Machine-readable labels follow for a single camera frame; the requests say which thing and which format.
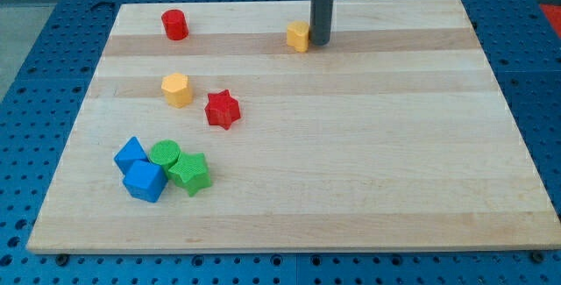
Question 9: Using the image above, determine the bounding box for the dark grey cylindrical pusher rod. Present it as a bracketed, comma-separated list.
[309, 0, 334, 46]

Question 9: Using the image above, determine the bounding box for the yellow heart block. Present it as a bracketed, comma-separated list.
[286, 21, 309, 53]

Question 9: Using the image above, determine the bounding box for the red cylinder block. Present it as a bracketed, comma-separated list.
[161, 9, 189, 40]

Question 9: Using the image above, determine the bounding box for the red star block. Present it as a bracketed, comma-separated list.
[204, 89, 241, 130]

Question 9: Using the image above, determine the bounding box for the light wooden board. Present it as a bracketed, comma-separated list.
[27, 0, 560, 254]

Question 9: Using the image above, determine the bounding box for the yellow hexagon block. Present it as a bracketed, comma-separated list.
[161, 73, 194, 108]

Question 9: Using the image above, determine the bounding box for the green star block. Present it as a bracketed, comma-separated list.
[169, 152, 213, 196]

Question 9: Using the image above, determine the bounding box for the green cylinder block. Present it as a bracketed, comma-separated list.
[148, 139, 181, 178]

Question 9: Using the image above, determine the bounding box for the blue triangle block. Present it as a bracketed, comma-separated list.
[113, 136, 148, 175]

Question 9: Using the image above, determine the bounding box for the blue cube block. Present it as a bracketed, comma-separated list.
[123, 160, 167, 203]

